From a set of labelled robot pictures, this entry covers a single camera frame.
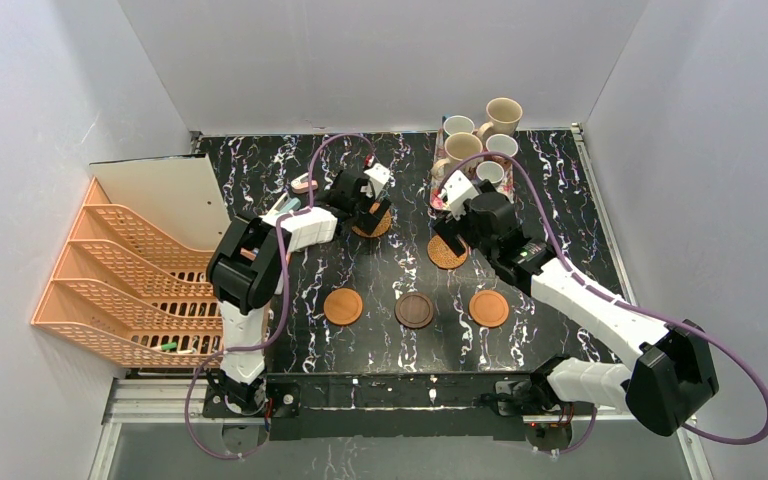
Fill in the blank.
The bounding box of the blue mug white inside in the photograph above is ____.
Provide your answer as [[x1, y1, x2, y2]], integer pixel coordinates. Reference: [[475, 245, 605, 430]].
[[442, 115, 475, 138]]

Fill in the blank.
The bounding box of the woven rattan coaster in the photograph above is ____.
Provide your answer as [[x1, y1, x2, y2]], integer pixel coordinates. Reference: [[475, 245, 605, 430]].
[[350, 201, 393, 240], [427, 235, 470, 270]]

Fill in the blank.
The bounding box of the pink mini stapler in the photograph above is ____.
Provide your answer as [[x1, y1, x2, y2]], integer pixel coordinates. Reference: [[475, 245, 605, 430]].
[[290, 173, 318, 194]]

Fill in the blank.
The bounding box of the light wooden coaster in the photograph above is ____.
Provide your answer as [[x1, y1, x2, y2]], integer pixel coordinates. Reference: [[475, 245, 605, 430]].
[[323, 288, 363, 326], [468, 290, 510, 328]]

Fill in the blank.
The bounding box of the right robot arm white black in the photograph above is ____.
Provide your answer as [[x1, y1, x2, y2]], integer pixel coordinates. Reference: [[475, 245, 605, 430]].
[[433, 192, 719, 436]]

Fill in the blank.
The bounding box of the small grey heart mug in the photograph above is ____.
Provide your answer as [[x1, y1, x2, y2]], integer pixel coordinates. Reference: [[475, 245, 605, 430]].
[[475, 160, 506, 188]]

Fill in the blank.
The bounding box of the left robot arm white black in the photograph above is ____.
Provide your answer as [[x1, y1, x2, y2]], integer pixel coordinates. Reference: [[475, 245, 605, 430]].
[[206, 164, 392, 414]]

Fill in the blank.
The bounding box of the white folder board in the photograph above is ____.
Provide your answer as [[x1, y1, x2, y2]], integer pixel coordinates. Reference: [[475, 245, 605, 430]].
[[89, 154, 230, 252]]

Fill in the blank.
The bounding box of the floral tray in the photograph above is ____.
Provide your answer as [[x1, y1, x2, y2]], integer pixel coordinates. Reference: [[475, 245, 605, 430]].
[[430, 138, 514, 210]]

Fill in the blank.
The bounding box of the blue white stapler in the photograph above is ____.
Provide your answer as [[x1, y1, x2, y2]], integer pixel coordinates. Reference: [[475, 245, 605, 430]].
[[265, 192, 301, 217]]

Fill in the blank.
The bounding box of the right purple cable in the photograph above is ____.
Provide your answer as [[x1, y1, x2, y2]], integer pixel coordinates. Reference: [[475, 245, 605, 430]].
[[446, 150, 768, 458]]

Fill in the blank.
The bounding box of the orange desk organizer tray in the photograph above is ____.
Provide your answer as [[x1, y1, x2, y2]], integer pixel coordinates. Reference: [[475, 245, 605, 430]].
[[240, 248, 283, 341]]

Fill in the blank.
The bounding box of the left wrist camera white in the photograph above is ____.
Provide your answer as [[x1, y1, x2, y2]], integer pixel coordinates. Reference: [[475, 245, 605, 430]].
[[363, 163, 392, 200]]

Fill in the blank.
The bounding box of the orange mesh file rack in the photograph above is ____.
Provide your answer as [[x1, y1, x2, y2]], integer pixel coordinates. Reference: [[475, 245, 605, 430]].
[[30, 180, 223, 369]]

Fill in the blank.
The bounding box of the tall beige mug rear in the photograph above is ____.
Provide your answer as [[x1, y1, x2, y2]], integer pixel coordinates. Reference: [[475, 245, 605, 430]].
[[476, 97, 523, 141]]

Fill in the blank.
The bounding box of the purple cable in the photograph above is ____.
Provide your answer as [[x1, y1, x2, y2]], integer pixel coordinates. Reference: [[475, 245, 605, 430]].
[[183, 133, 379, 462], [446, 150, 768, 458]]

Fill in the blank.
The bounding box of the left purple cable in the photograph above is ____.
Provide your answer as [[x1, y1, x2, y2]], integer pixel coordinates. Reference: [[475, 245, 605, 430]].
[[183, 133, 379, 462]]

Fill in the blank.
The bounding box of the dark walnut wooden coaster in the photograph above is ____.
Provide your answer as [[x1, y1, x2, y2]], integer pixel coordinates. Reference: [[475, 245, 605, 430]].
[[394, 292, 434, 329]]

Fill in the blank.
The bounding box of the pink floral mug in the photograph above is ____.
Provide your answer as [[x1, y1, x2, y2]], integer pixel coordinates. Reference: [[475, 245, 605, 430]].
[[485, 134, 519, 165]]

